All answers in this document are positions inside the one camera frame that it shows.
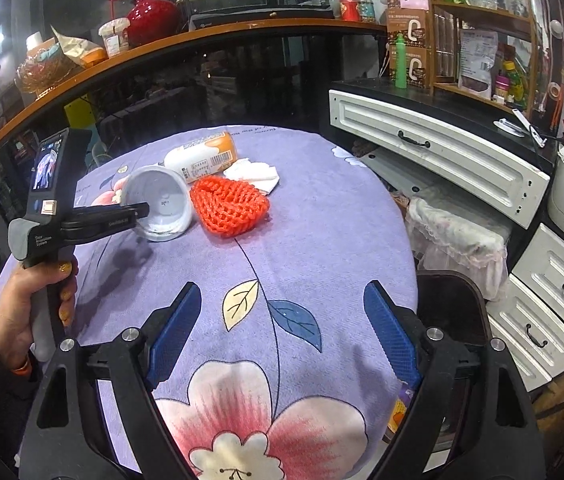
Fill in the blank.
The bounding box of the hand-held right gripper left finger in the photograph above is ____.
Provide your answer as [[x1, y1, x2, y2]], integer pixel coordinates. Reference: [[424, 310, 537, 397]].
[[19, 281, 203, 480]]

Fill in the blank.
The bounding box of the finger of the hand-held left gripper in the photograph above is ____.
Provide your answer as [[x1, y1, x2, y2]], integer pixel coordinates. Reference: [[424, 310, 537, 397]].
[[61, 201, 151, 248]]

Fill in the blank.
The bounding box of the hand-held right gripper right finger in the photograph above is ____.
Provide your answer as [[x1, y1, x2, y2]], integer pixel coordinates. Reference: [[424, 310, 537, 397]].
[[364, 280, 547, 480]]

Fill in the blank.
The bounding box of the dark brown trash bin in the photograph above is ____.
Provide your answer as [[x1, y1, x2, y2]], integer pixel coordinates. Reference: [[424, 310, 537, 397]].
[[387, 270, 493, 456]]

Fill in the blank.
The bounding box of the white plastic cup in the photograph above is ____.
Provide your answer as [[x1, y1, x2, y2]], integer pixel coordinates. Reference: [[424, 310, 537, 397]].
[[121, 165, 195, 243]]

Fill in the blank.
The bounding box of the person's left hand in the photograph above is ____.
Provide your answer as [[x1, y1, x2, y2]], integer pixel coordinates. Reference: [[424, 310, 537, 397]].
[[0, 259, 79, 371]]

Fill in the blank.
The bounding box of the white orange bottle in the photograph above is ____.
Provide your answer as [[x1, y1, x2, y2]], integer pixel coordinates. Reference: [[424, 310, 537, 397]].
[[163, 131, 240, 184]]

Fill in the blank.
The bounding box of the orange foam net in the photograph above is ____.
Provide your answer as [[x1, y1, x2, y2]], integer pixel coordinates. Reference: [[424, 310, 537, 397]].
[[189, 175, 270, 238]]

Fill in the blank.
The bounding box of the white cabinet drawer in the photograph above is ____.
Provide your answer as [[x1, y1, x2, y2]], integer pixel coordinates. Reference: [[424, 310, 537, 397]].
[[484, 275, 564, 391], [512, 222, 564, 351]]

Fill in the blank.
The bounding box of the purple floral tablecloth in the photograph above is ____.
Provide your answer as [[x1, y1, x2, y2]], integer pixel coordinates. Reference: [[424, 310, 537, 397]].
[[0, 125, 420, 480]]

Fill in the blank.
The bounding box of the gold glass bowl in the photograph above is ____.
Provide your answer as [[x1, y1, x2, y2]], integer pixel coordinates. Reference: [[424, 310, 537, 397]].
[[16, 42, 75, 93]]

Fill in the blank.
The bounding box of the crumpled white tissue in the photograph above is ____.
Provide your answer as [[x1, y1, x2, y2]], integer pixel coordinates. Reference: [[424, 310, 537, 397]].
[[223, 158, 281, 196]]

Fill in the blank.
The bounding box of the plain white drawer panel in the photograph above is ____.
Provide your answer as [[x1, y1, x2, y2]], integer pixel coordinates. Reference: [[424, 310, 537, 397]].
[[359, 149, 442, 188]]

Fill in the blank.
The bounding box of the brown paper bag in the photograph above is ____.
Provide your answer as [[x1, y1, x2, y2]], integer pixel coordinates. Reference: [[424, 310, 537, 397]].
[[51, 25, 108, 68]]

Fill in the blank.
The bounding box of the curved wooden counter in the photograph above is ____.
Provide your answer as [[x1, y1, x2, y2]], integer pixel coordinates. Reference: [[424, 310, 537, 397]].
[[0, 20, 387, 147]]

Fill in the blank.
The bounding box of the long white drawer front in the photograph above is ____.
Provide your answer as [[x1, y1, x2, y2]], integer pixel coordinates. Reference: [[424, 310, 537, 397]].
[[328, 89, 551, 230]]

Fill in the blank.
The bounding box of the clear plastic jar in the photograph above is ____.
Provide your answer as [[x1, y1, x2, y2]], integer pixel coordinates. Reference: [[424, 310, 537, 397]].
[[99, 17, 131, 58]]

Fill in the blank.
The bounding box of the red vase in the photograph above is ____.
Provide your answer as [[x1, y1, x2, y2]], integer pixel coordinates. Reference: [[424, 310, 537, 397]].
[[108, 0, 180, 48]]

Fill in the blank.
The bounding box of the white plastic tool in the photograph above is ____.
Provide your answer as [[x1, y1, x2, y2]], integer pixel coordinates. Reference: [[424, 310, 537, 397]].
[[494, 109, 547, 149]]

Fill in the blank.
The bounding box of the brown coffee box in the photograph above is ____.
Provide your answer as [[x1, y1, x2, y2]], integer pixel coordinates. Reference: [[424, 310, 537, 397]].
[[392, 47, 435, 91], [387, 7, 435, 53]]

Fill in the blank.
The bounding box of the yellow cap bottle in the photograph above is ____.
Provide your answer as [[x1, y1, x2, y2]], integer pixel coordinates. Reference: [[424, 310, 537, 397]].
[[494, 60, 517, 103]]

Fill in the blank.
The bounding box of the green plastic bottle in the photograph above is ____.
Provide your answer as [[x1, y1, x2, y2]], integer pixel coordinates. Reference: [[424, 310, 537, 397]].
[[395, 32, 409, 89]]

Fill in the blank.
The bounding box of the clear food pouch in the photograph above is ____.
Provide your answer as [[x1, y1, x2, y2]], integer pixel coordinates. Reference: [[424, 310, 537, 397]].
[[458, 30, 498, 100]]

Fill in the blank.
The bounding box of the wooden shelf rack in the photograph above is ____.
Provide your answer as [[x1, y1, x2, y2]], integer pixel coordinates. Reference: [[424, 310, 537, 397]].
[[432, 0, 537, 111]]

